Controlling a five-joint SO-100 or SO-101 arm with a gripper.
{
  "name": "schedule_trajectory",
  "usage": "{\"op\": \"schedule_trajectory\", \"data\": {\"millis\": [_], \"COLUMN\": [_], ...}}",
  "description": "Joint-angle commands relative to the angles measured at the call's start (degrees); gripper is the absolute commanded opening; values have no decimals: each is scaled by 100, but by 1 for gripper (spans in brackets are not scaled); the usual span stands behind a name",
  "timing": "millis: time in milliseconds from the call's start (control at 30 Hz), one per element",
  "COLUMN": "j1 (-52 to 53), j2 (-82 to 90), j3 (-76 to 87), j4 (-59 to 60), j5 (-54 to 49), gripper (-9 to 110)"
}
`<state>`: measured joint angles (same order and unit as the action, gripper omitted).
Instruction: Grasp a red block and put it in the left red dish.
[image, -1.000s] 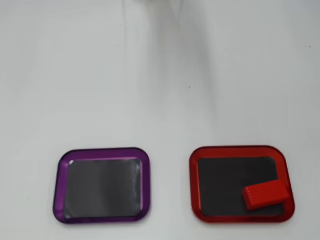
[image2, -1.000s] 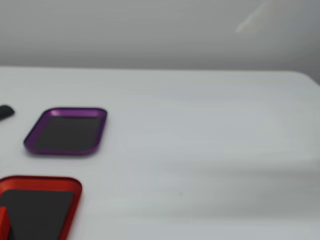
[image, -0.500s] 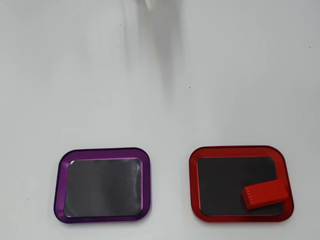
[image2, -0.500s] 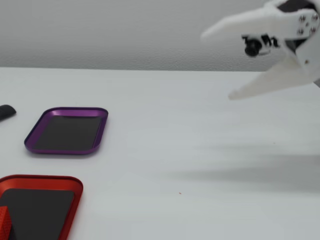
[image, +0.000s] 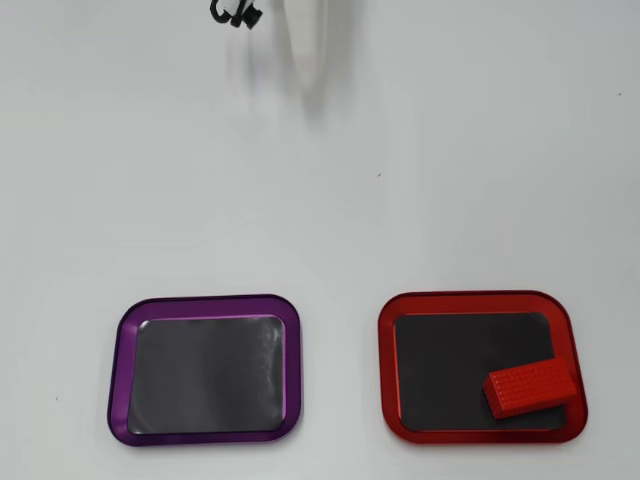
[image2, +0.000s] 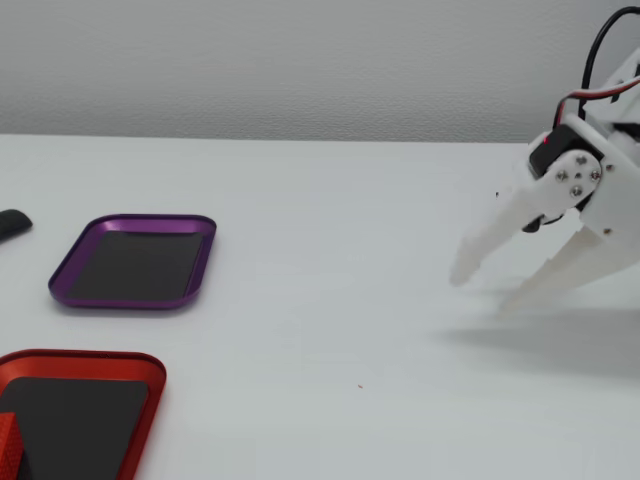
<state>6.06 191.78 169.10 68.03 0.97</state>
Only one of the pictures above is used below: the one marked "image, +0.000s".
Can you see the red studded block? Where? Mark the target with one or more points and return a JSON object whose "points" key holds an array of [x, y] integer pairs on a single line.
{"points": [[530, 387]]}

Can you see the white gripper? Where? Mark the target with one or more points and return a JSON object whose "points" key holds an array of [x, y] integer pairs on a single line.
{"points": [[300, 37]]}

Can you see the red square dish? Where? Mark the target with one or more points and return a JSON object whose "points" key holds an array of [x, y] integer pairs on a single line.
{"points": [[445, 365]]}

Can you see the purple square dish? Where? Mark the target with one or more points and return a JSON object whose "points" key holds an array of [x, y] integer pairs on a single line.
{"points": [[210, 375]]}

